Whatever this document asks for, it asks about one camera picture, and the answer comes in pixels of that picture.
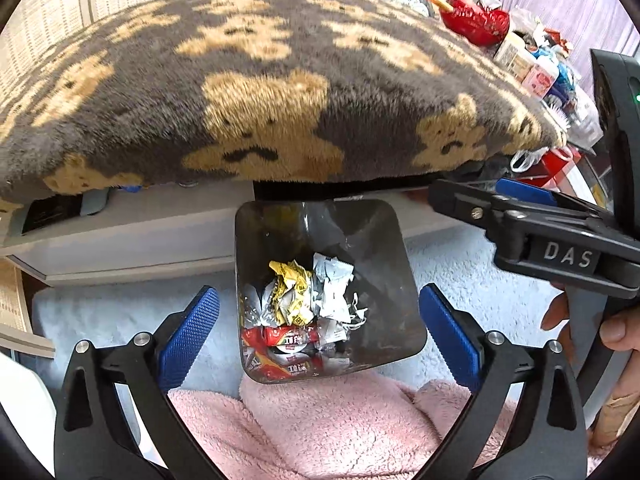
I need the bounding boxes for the purple curtain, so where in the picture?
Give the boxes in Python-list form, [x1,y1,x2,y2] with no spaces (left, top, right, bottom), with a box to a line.
[500,0,640,61]

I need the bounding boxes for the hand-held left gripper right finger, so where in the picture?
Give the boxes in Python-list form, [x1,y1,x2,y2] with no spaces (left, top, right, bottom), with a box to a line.
[418,282,589,480]

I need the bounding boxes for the white curved panel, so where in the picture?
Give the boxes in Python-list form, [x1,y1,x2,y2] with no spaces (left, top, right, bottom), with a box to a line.
[0,354,56,476]

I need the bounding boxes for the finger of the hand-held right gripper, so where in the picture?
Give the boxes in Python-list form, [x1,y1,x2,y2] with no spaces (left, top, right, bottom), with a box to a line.
[427,178,532,262]
[494,177,617,236]

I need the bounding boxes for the person's right hand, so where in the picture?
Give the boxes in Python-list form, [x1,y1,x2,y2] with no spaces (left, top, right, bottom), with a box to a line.
[542,291,640,453]

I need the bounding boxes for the pink fluffy blanket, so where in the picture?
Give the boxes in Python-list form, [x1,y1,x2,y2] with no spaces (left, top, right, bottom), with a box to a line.
[167,372,596,480]

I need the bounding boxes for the white bottle with pink label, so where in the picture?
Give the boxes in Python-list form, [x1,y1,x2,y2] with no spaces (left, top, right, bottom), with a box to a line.
[522,57,561,99]

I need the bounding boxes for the grey bear print fleece blanket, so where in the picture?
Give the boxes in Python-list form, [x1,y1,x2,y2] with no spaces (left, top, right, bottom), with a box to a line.
[0,0,569,211]

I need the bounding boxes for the wooden slat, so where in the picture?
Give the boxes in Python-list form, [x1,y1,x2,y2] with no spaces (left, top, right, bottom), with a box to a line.
[0,321,56,359]

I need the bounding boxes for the blue packet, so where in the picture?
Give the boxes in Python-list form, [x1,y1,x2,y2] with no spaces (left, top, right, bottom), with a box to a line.
[550,62,578,103]

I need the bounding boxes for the white hairbrush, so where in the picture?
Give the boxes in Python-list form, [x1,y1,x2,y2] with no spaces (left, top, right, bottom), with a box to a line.
[545,97,576,133]

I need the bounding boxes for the red white snack wrapper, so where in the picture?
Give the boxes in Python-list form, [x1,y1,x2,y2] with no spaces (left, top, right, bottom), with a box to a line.
[244,349,327,380]

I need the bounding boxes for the crumpled silvery wrapper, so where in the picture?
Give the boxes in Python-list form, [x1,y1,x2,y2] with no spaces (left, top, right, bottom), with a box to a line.
[241,280,274,329]

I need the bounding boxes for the red candy wrapper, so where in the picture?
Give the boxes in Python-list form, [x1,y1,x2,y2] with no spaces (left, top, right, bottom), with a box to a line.
[242,325,322,352]

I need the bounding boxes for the beige carton box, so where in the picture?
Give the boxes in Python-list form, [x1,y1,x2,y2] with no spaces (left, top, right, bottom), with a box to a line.
[492,32,536,79]

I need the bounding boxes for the black trash bin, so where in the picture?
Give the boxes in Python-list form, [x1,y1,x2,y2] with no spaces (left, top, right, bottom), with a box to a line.
[234,199,429,385]

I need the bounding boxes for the crumpled yellow wrapper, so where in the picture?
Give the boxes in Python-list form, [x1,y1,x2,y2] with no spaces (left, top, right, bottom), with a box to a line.
[268,259,317,327]

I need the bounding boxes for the red box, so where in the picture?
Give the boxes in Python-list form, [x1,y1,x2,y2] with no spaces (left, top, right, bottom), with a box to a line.
[520,145,584,189]

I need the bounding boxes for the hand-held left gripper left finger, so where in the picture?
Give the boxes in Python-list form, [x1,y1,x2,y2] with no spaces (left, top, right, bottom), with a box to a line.
[53,285,221,480]

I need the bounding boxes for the white plastic bag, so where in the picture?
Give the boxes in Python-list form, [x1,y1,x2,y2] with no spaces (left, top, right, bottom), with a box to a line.
[509,147,551,171]

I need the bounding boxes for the light blue fluffy rug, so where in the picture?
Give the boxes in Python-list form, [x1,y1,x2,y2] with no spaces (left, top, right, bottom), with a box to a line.
[31,232,567,397]

